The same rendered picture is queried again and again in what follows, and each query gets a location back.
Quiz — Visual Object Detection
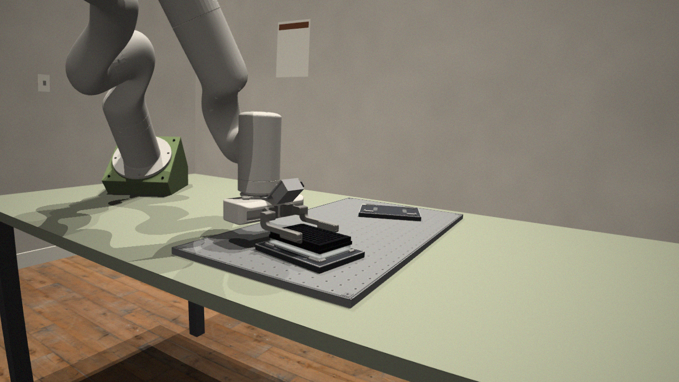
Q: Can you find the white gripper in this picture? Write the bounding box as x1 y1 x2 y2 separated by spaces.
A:
223 192 339 244

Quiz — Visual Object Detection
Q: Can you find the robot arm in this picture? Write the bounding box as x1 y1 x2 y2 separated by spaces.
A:
65 0 304 204

